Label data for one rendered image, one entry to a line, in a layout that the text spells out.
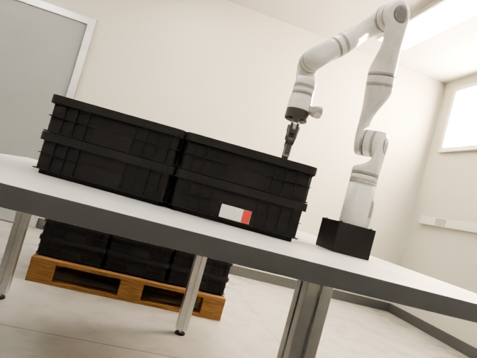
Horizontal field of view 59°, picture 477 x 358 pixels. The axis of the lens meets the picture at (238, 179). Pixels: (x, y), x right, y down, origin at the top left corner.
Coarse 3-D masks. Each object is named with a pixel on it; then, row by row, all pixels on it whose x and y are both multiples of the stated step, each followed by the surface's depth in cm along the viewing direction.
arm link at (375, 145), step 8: (368, 136) 142; (376, 136) 141; (384, 136) 141; (368, 144) 142; (376, 144) 140; (384, 144) 141; (368, 152) 143; (376, 152) 140; (384, 152) 143; (376, 160) 140; (352, 168) 145; (360, 168) 142; (368, 168) 140; (376, 168) 141; (376, 176) 142
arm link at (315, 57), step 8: (328, 40) 135; (336, 40) 135; (312, 48) 132; (320, 48) 132; (328, 48) 133; (336, 48) 135; (304, 56) 134; (312, 56) 131; (320, 56) 132; (328, 56) 133; (336, 56) 136; (304, 64) 135; (312, 64) 132; (320, 64) 132
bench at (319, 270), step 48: (0, 192) 71; (48, 192) 75; (96, 192) 106; (144, 240) 76; (192, 240) 78; (240, 240) 86; (0, 288) 208; (192, 288) 228; (336, 288) 84; (384, 288) 86; (432, 288) 98; (288, 336) 90
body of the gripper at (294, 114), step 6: (288, 108) 134; (294, 108) 132; (288, 114) 133; (294, 114) 132; (300, 114) 132; (306, 114) 133; (288, 120) 138; (294, 120) 132; (300, 120) 133; (306, 120) 133
